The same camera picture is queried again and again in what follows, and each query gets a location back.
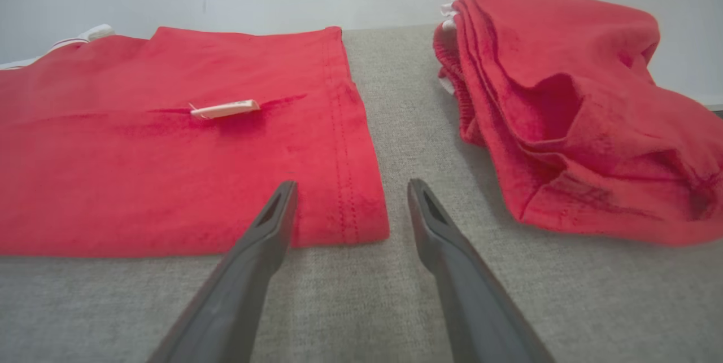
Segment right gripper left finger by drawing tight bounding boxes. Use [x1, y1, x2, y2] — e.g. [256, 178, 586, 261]
[147, 181, 298, 363]

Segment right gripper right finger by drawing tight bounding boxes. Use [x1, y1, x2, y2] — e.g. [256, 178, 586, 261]
[407, 178, 557, 363]

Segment red white basketball jersey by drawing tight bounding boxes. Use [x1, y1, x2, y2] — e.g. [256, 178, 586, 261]
[0, 24, 390, 257]

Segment red shorts with white stripe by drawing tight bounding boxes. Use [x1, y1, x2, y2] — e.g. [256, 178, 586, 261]
[432, 0, 723, 248]

